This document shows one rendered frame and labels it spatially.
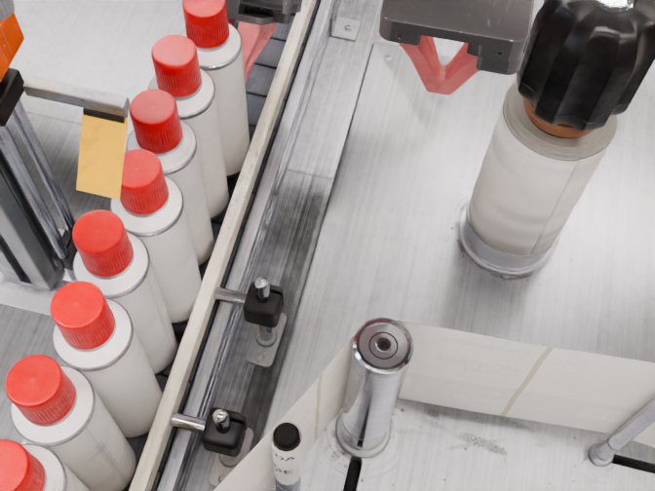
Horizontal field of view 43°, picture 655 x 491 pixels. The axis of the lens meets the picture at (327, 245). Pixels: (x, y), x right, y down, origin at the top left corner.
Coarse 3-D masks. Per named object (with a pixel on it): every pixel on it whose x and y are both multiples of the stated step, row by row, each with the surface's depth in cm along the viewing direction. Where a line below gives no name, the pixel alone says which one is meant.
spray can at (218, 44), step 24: (192, 0) 63; (216, 0) 63; (192, 24) 64; (216, 24) 64; (216, 48) 66; (240, 48) 67; (216, 72) 67; (240, 72) 69; (216, 96) 69; (240, 96) 71; (240, 120) 74; (240, 144) 76; (240, 168) 80
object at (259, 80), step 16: (320, 0) 95; (288, 32) 89; (272, 48) 88; (304, 48) 92; (256, 64) 87; (272, 64) 87; (256, 80) 86; (272, 80) 86; (256, 96) 85; (288, 96) 89; (256, 112) 84; (272, 144) 86; (240, 240) 80; (224, 272) 75; (176, 336) 72; (208, 336) 75; (192, 368) 71; (160, 384) 70; (160, 464) 67
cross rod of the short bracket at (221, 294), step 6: (216, 288) 71; (222, 288) 71; (216, 294) 71; (222, 294) 71; (228, 294) 71; (234, 294) 71; (240, 294) 71; (246, 294) 71; (216, 300) 71; (222, 300) 71; (228, 300) 71; (234, 300) 71; (240, 300) 71
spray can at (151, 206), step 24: (144, 168) 56; (144, 192) 56; (168, 192) 59; (120, 216) 59; (144, 216) 58; (168, 216) 59; (144, 240) 59; (168, 240) 60; (168, 264) 63; (192, 264) 67; (168, 288) 66; (192, 288) 69; (168, 312) 70
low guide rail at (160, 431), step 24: (312, 0) 87; (288, 48) 84; (288, 72) 82; (264, 120) 79; (264, 144) 79; (240, 192) 75; (240, 216) 75; (216, 240) 73; (216, 264) 72; (192, 312) 70; (192, 336) 68; (192, 360) 69; (168, 384) 66; (168, 408) 66; (168, 432) 66; (144, 456) 64; (144, 480) 63
